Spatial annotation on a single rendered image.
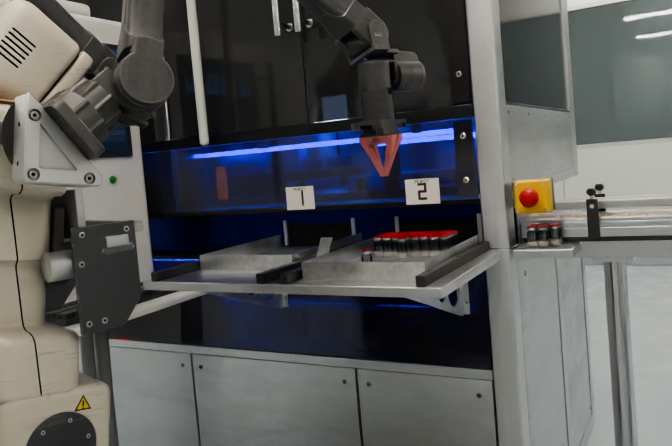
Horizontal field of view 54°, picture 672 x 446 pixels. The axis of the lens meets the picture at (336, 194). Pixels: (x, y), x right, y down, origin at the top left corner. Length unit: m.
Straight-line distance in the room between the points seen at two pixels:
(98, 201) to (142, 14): 0.91
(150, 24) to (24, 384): 0.54
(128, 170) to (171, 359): 0.59
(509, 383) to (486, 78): 0.69
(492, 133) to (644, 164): 4.61
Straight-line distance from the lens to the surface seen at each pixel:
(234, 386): 1.97
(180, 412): 2.14
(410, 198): 1.57
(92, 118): 0.92
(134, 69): 0.95
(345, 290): 1.22
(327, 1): 1.18
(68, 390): 1.09
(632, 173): 6.08
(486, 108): 1.50
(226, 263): 1.54
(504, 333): 1.56
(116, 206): 1.89
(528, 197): 1.45
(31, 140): 0.90
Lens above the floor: 1.11
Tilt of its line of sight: 3 degrees down
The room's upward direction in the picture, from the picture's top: 5 degrees counter-clockwise
